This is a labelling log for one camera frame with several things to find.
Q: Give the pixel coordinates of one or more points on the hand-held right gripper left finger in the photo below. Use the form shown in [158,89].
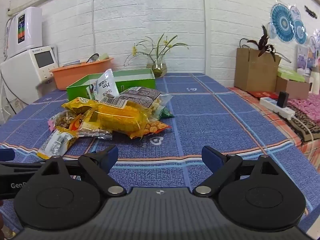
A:
[111,156]

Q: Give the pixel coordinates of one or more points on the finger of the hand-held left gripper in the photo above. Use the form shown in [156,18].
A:
[7,155]

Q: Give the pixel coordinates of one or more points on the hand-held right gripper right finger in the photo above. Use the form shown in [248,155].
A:
[210,158]

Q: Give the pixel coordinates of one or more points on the yellow corn snack packet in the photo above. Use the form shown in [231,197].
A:
[117,116]

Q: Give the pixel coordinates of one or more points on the small yellow snack packet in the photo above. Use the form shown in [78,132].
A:
[56,143]

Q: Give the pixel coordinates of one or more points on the clear packet of orange nuts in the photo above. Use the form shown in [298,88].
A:
[153,127]

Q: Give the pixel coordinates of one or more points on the yellow packet with brown print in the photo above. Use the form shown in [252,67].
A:
[78,105]

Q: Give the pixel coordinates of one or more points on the clear seed packet pink edge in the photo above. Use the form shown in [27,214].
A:
[62,120]

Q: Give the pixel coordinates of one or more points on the dark brown chip packet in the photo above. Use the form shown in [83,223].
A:
[142,97]

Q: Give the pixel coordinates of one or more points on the white snack packet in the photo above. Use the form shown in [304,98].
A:
[106,85]

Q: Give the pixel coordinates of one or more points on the green cardboard box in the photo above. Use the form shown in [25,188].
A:
[135,82]

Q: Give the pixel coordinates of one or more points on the blue checked tablecloth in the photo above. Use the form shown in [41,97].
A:
[212,120]

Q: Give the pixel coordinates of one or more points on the green pea packet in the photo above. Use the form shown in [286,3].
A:
[166,113]

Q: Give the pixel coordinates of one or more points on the orange plaid cloth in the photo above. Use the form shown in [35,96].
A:
[272,127]

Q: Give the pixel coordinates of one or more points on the white power strip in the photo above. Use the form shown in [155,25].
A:
[272,106]

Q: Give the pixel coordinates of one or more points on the red booklet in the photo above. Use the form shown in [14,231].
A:
[265,95]

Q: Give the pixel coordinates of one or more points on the white appliance with screen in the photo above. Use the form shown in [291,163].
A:
[22,72]

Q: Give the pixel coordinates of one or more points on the orange plastic basin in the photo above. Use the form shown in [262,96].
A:
[75,73]

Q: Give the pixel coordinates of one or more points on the black power adapter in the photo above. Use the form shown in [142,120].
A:
[282,100]

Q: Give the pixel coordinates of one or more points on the brown cardboard box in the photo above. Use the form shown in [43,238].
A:
[252,72]
[292,87]

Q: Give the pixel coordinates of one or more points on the dark patterned cloth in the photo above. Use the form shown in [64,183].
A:
[303,127]

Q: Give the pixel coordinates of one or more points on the dark bowl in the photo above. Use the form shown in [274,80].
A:
[93,58]

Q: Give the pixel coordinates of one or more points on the glass vase with orchid plant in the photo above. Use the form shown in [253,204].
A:
[158,62]

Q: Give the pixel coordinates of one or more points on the pink knitted cloth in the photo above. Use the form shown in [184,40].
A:
[308,106]

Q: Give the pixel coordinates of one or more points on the pale green flat box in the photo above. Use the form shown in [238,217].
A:
[291,74]

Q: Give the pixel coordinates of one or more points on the dark purple leafy plant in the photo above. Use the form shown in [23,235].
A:
[265,43]

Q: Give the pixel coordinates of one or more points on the purple picture card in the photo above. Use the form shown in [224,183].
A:
[303,58]

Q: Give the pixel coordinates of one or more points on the blue paper fan decoration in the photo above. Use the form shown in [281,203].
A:
[283,22]

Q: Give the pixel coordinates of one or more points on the white wall water purifier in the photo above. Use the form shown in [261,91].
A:
[25,28]

